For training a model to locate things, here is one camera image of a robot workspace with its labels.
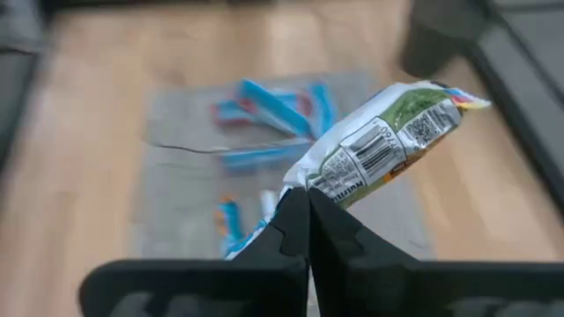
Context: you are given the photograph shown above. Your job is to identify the green plant in black pot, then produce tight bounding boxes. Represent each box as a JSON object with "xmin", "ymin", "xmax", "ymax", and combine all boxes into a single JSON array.
[{"xmin": 398, "ymin": 0, "xmax": 490, "ymax": 79}]

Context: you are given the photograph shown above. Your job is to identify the black aluminium table frame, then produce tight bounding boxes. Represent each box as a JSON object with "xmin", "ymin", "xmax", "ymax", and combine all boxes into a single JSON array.
[{"xmin": 466, "ymin": 0, "xmax": 564, "ymax": 212}]

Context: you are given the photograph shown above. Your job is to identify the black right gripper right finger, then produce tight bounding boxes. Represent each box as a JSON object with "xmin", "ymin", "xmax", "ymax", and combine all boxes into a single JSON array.
[{"xmin": 308, "ymin": 187, "xmax": 564, "ymax": 317}]

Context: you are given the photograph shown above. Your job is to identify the grey woven table mat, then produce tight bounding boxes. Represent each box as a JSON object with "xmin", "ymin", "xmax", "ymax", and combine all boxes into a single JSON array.
[{"xmin": 131, "ymin": 70, "xmax": 435, "ymax": 262}]

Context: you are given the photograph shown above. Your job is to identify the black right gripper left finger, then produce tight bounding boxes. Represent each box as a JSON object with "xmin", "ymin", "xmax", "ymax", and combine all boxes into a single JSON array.
[{"xmin": 78, "ymin": 187, "xmax": 310, "ymax": 317}]

